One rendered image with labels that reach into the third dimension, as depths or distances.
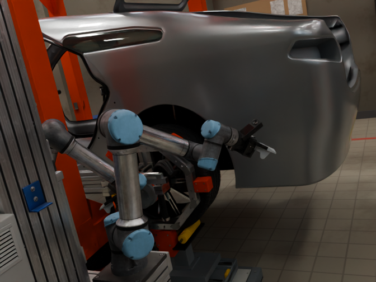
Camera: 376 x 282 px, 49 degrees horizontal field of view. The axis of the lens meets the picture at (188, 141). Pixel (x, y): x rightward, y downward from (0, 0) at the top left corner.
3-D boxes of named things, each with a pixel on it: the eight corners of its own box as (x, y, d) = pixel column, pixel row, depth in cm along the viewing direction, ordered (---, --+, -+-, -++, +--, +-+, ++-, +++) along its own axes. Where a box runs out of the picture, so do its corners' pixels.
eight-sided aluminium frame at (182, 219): (206, 225, 245) (188, 138, 233) (202, 230, 239) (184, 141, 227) (129, 225, 268) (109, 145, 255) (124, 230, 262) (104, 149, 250)
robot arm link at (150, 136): (86, 132, 157) (190, 164, 181) (94, 135, 147) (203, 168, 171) (95, 103, 157) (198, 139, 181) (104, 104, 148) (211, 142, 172)
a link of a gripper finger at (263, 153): (271, 162, 177) (251, 153, 176) (277, 150, 176) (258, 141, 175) (272, 164, 174) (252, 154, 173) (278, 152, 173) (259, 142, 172)
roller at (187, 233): (202, 223, 271) (201, 215, 270) (185, 246, 245) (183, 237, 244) (194, 223, 273) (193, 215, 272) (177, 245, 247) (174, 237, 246)
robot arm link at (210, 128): (196, 137, 163) (202, 117, 164) (216, 144, 170) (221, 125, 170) (209, 140, 157) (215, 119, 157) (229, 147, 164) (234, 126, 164)
